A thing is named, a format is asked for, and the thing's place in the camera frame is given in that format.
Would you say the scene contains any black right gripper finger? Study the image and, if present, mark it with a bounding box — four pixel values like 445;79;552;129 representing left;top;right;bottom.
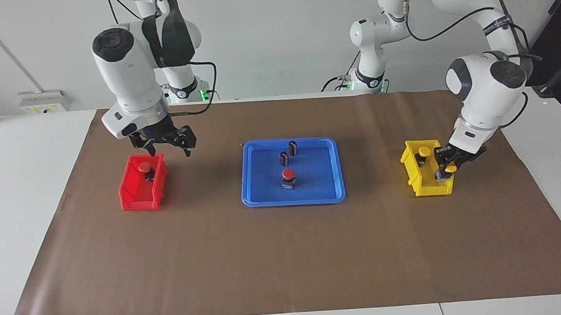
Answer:
129;132;158;159
172;125;198;158

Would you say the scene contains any yellow push button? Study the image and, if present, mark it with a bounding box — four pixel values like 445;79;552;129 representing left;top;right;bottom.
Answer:
434;163;458;183
415;146;433;168

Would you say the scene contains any red push button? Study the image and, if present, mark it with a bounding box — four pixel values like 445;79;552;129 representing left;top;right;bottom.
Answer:
281;168;297;191
137;161;157;182

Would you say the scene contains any blue plastic tray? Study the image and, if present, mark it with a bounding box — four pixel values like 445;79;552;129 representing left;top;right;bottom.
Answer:
238;134;347;210

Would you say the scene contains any yellow plastic bin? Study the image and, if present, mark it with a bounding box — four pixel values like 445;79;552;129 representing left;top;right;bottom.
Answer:
399;138;456;198

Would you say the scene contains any red plastic bin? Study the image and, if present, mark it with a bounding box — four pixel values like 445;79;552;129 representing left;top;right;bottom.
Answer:
116;152;172;212

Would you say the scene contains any white box with yellow label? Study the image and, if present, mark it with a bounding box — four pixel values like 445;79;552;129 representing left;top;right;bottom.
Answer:
18;89;71;116

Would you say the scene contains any brown paper mat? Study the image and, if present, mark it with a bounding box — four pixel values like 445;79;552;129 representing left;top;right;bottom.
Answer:
0;80;561;315

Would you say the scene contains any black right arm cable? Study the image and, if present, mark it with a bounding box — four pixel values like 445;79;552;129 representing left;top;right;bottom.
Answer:
163;59;220;118

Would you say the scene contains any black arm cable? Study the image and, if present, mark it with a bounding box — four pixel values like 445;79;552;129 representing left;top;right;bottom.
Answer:
403;0;543;70
163;59;220;118

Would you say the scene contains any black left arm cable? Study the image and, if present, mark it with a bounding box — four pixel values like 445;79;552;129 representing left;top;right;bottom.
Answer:
403;0;543;70

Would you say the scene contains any black base cable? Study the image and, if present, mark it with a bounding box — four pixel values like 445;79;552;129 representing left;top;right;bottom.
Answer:
318;51;362;93

